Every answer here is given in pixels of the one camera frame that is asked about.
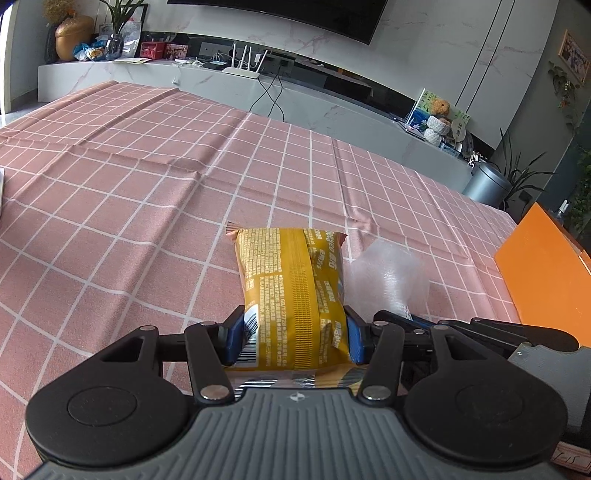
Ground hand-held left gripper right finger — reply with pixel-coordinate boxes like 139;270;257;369
344;305;509;403

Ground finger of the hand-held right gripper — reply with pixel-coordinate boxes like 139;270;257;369
373;310;467;334
438;318;581;355

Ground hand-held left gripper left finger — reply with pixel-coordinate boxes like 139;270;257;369
97;305;245;403

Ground clear plastic bag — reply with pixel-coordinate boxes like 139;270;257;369
344;239;431;320

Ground orange cardboard box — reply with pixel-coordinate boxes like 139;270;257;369
494;203;591;340

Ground yellow snack packet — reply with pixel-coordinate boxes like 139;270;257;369
225;226;365;389

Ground grey trash can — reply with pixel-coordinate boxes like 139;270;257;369
462;161;514;208

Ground long-leaf potted plant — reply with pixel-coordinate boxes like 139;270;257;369
499;129;555;213

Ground bushy green plant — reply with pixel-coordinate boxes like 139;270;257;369
570;148;591;236

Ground pink checked tablecloth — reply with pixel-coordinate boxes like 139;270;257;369
0;80;546;480

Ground white green hand fan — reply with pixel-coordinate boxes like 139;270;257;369
448;113;472;142

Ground blue picture board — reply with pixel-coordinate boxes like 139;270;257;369
406;88;437;133

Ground grey marble television cabinet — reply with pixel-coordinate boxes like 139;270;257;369
38;32;476;195

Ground hanging ivy plant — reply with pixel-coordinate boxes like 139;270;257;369
549;61;583;134

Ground white router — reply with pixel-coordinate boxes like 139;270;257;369
223;42;269;77

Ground black television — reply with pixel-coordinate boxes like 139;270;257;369
167;0;389;45

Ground blue snack bag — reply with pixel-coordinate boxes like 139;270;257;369
74;41;110;62

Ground green plant in glass vase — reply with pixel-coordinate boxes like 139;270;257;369
99;0;148;61

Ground golden vase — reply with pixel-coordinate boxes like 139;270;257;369
55;13;96;62

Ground golden dried flowers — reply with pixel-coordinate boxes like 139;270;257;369
44;0;77;24

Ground black cables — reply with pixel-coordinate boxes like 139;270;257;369
249;74;285;121

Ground framed wall picture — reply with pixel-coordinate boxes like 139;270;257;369
558;28;591;85

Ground black picture frame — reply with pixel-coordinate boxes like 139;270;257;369
121;4;149;58

